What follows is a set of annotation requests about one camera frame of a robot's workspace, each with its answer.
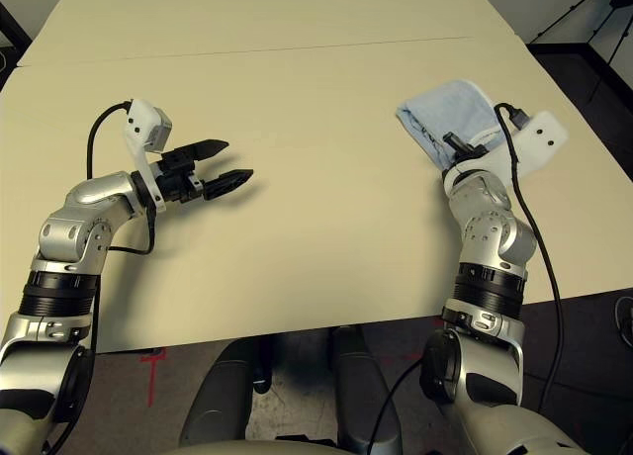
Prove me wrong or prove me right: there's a black metal rack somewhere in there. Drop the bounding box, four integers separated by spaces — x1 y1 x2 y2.
526 0 633 130

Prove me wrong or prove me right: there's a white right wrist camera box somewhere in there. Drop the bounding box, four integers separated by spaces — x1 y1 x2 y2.
442 109 570 189

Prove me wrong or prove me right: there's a dark grey left robot leg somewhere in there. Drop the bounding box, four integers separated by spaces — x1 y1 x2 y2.
180 335 271 449

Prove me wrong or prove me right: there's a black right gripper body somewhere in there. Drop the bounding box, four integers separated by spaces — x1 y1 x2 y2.
452 140 486 167

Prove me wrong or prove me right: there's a light blue terry towel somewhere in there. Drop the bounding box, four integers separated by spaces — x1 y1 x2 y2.
395 78 505 172

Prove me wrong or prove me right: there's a black frame side table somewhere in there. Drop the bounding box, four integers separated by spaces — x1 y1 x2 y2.
0 0 32 55

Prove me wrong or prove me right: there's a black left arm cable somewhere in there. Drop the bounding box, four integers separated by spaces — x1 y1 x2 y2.
46 102 159 455

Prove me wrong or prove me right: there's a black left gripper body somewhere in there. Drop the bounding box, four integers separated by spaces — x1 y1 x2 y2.
155 149 205 204

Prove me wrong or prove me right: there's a grey robot torso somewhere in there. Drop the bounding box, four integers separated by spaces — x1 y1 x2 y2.
172 438 347 455

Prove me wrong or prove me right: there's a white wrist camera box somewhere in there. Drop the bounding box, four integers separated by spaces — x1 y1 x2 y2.
442 109 570 189
122 97 174 214

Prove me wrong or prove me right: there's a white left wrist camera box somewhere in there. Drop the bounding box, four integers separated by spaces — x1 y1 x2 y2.
122 97 174 214

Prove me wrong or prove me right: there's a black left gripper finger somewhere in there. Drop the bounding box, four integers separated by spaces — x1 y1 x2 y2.
175 138 229 162
200 168 255 201

